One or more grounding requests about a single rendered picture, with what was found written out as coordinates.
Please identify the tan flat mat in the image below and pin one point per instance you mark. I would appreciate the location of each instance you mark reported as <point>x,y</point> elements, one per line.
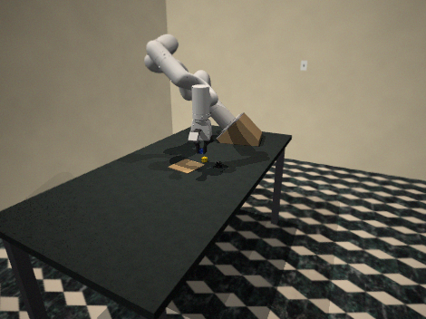
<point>186,166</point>

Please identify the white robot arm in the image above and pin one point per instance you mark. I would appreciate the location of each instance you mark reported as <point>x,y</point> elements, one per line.
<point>205,102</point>

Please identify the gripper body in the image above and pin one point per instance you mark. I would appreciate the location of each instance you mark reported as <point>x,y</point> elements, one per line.
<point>204,126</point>

